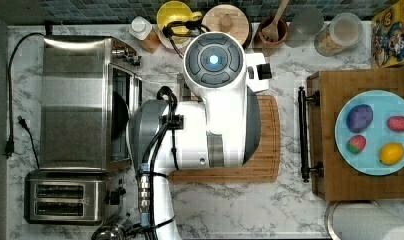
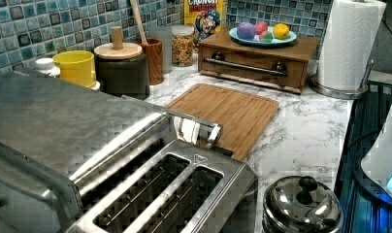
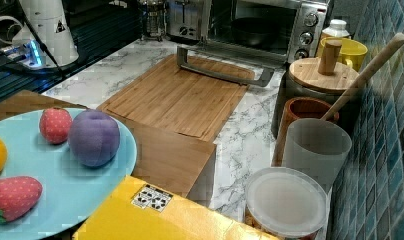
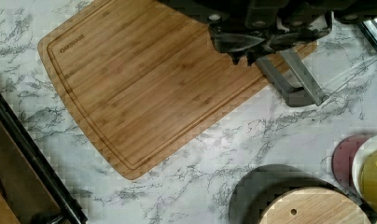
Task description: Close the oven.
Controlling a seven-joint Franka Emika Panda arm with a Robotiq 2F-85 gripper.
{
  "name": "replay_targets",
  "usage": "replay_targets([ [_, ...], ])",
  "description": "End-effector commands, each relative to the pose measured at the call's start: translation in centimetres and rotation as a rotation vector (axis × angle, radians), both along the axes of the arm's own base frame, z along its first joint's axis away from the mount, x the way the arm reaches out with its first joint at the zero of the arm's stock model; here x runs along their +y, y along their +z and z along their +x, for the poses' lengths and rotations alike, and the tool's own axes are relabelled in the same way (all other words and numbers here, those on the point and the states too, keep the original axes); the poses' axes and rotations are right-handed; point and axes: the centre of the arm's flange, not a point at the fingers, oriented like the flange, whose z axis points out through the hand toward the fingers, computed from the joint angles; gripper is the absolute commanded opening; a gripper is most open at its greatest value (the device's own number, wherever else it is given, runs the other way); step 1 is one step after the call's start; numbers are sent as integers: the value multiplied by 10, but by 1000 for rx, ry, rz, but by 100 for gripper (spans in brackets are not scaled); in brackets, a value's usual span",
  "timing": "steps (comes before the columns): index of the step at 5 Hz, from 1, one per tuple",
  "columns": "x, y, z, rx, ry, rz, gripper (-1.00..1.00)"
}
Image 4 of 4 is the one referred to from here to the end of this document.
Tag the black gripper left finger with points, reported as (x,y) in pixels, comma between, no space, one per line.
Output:
(234,39)

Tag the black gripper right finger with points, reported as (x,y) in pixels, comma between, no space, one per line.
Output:
(279,38)

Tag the glass oven door with handle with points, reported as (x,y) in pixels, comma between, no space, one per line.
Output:
(310,80)

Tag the bamboo cutting board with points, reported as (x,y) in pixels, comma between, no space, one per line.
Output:
(141,78)

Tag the white bowl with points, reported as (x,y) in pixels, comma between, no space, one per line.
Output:
(365,150)

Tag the maroon round plate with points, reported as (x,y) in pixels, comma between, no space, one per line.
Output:
(342,159)

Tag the dark round pot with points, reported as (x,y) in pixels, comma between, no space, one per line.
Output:
(260,187)

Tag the yellow-green cup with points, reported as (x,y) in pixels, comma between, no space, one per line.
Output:
(368,180)

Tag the round wooden lid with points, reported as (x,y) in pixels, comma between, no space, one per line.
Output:
(313,205)

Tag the black stove edge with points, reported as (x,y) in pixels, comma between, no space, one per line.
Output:
(30,190)

